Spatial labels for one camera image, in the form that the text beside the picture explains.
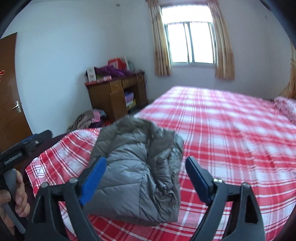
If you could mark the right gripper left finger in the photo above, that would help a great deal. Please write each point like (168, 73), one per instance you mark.
(47, 222)

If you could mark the grey puffer jacket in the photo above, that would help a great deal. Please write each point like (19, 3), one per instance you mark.
(141, 181)

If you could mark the clothes pile on floor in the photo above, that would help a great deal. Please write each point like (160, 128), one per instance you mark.
(88, 118)

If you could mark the left hand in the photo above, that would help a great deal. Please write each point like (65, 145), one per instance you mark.
(14, 206)

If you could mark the brown wooden door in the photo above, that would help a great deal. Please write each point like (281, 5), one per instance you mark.
(14, 126)

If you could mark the red plaid bed sheet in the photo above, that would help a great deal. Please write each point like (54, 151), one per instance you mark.
(238, 138)

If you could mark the wooden desk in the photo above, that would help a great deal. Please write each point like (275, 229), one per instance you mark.
(110, 95)

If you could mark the white carton on desk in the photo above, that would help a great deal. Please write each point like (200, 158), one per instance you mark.
(91, 75)

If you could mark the pink folded quilt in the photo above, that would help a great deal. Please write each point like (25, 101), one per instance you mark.
(287, 106)

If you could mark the flat red box on desk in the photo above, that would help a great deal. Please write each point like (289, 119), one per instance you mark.
(99, 81)

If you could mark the purple garment on desk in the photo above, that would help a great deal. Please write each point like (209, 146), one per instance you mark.
(111, 71)

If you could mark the stacked boxes under desk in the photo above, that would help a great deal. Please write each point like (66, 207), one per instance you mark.
(130, 100)

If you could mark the right beige curtain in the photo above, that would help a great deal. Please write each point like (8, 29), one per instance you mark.
(224, 63)

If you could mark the beige curtain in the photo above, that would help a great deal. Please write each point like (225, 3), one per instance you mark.
(224, 63)
(162, 64)

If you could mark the left beige curtain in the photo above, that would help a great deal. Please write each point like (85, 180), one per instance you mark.
(162, 64)

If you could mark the centre window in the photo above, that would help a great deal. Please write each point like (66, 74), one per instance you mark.
(190, 34)

